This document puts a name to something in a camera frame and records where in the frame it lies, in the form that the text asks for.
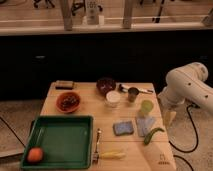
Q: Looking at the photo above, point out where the blue sponge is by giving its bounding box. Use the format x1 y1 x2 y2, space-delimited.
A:
113 121 134 136

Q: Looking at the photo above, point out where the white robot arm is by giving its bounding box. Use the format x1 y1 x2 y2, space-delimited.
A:
157 62 213 127

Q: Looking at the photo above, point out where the green plastic tray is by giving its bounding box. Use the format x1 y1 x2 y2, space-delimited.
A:
20 116 93 170

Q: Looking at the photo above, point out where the green plastic cup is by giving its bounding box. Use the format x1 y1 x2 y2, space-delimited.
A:
139 100 154 117

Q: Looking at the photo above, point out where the light blue cloth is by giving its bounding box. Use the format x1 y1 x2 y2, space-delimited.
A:
136 116 156 137

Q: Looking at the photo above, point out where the green chili pepper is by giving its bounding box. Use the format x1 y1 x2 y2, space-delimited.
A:
143 127 165 145

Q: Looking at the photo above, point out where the small metal cup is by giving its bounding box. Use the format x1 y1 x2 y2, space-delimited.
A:
128 87 139 102

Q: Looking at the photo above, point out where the black and white marker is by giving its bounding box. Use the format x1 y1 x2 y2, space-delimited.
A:
118 84 154 94

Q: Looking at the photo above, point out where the white round container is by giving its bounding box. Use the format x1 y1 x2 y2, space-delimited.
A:
106 91 121 107

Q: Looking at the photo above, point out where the yellow banana toy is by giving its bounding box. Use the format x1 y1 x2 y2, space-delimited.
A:
100 152 126 159

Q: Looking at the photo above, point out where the dark red bowl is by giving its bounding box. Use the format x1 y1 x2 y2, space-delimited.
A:
96 77 116 96

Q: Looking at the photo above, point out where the orange bowl with food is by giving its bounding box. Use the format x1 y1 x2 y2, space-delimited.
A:
56 91 81 113

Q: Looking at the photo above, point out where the dark brush block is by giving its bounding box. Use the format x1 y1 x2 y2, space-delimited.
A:
55 80 74 89

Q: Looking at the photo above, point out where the orange fruit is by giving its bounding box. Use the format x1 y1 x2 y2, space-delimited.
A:
27 147 43 163

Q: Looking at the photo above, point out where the black cable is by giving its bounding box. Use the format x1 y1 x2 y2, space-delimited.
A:
168 103 200 171

